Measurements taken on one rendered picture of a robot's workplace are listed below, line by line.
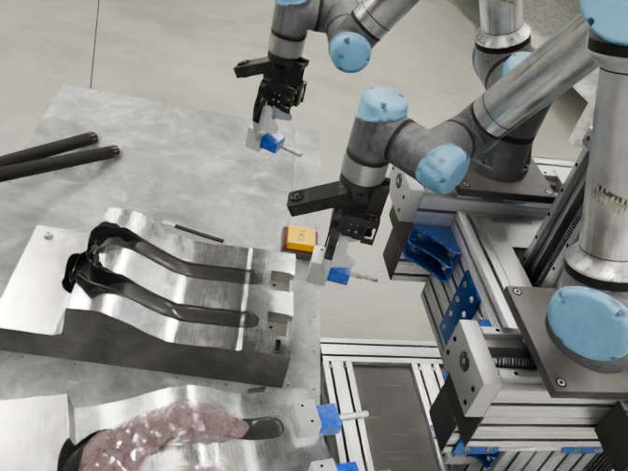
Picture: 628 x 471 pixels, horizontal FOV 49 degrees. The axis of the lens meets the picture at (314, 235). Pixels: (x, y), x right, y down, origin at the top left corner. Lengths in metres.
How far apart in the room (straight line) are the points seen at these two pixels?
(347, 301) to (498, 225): 1.15
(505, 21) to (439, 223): 0.44
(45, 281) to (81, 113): 0.66
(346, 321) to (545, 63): 1.64
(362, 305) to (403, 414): 0.66
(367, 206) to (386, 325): 1.41
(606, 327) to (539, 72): 0.37
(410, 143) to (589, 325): 0.36
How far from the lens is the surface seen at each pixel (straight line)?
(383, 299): 2.64
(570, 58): 1.02
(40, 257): 1.35
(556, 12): 5.31
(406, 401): 2.08
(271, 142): 1.56
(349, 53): 1.29
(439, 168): 1.02
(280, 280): 1.33
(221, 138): 1.80
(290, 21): 1.42
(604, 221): 0.92
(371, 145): 1.07
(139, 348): 1.20
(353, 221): 1.17
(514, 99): 1.07
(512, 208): 1.57
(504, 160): 1.47
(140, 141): 1.76
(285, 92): 1.48
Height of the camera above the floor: 1.79
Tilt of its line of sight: 39 degrees down
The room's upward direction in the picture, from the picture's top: 15 degrees clockwise
